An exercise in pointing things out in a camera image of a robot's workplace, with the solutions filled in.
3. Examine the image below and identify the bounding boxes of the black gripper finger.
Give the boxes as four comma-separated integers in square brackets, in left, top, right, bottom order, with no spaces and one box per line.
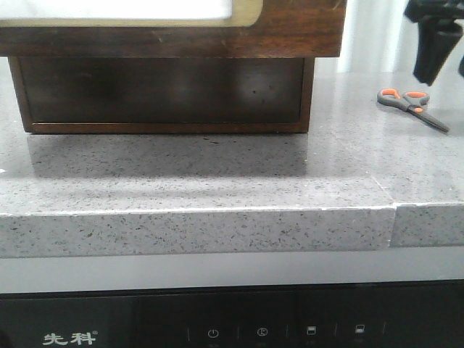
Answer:
[413,20,463,86]

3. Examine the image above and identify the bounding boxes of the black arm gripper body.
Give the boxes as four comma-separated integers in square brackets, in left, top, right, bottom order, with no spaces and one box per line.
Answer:
[404,0,463,32]

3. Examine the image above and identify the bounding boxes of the black appliance control panel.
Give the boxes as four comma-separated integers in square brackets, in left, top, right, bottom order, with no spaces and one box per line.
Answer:
[1,280,463,347]

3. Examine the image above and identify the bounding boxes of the orange grey scissors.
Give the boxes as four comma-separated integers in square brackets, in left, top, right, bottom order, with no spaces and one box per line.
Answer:
[377,88,450,133]

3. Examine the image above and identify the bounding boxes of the dark wooden drawer cabinet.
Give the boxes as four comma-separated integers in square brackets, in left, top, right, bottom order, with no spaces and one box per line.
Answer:
[8,57,315,134]

